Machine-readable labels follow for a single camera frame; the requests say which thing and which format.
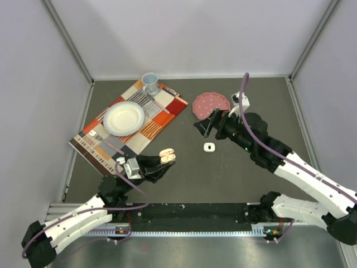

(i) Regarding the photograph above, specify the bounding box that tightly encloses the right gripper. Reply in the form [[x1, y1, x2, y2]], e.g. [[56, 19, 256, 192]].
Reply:
[[194, 108, 254, 153]]

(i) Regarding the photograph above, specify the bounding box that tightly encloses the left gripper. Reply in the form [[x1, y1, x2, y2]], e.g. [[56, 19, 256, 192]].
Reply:
[[121, 154, 175, 194]]

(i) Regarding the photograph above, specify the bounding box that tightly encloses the beige earbuds charging case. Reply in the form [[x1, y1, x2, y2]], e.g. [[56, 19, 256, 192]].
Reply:
[[159, 148, 176, 164]]

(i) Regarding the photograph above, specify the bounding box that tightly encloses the white earbuds charging case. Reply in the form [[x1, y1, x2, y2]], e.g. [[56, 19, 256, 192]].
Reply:
[[203, 142, 216, 152]]

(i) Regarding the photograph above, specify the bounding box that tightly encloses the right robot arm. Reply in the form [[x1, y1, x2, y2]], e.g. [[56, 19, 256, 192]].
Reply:
[[194, 108, 356, 246]]

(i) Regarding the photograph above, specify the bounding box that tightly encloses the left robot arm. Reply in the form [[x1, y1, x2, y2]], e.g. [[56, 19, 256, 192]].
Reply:
[[21, 149, 176, 267]]

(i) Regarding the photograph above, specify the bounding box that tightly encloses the pink dotted plate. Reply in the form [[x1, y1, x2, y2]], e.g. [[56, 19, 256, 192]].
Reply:
[[192, 92, 231, 120]]

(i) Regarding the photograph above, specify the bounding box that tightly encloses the patchwork placemat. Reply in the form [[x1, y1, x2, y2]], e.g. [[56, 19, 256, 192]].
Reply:
[[69, 80, 188, 175]]

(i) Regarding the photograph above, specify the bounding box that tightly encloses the white bowl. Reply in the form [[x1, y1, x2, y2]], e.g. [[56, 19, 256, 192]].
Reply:
[[103, 101, 145, 137]]

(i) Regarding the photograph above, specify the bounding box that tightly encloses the light blue cup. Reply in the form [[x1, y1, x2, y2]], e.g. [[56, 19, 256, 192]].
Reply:
[[141, 73, 160, 96]]

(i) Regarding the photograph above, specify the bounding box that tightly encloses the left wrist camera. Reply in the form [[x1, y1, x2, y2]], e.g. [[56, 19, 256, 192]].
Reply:
[[116, 157, 142, 180]]

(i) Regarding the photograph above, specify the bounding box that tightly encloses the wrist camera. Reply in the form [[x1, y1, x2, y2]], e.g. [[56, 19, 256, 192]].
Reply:
[[116, 157, 142, 180], [229, 92, 250, 116]]

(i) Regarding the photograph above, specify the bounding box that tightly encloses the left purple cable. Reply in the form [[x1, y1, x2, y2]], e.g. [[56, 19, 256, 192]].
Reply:
[[21, 163, 153, 258]]

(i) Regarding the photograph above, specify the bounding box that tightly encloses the purple cable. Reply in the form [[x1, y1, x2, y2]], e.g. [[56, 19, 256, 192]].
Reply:
[[21, 163, 153, 258], [238, 73, 357, 243]]

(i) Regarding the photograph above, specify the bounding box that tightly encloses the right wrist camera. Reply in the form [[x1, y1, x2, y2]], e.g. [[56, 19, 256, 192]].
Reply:
[[229, 92, 250, 116]]

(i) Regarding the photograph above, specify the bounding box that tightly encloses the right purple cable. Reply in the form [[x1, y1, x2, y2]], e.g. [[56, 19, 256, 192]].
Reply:
[[238, 73, 357, 243]]

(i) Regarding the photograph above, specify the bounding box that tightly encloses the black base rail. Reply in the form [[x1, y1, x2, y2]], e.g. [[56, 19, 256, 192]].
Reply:
[[116, 203, 267, 232]]

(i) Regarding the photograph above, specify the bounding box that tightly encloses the knife with pink handle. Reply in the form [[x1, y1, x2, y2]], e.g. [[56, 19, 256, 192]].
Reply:
[[141, 91, 170, 114]]

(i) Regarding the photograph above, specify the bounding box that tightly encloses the fork with pink handle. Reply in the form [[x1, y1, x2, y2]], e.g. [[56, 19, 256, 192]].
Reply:
[[89, 130, 125, 155]]

